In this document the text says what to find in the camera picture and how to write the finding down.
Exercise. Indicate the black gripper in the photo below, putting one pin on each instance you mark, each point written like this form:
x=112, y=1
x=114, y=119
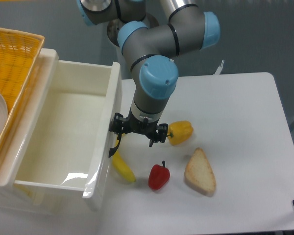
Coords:
x=156, y=133

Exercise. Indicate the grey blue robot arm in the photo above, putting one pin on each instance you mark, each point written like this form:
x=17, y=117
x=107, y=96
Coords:
x=149, y=52

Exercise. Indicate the white drawer cabinet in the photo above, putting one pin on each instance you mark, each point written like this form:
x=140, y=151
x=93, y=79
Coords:
x=22, y=195

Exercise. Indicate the yellow bell pepper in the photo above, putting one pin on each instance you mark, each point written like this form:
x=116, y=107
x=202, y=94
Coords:
x=179, y=131

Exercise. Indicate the yellow banana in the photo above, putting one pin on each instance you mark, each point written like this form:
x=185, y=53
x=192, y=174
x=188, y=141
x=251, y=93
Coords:
x=122, y=168

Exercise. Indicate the red bell pepper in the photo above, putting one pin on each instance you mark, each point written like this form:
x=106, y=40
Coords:
x=158, y=177

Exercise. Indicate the slice of bread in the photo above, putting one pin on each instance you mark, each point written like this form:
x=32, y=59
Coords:
x=199, y=174

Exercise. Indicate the yellow woven basket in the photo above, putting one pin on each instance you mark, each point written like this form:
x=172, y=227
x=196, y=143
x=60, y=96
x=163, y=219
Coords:
x=18, y=53

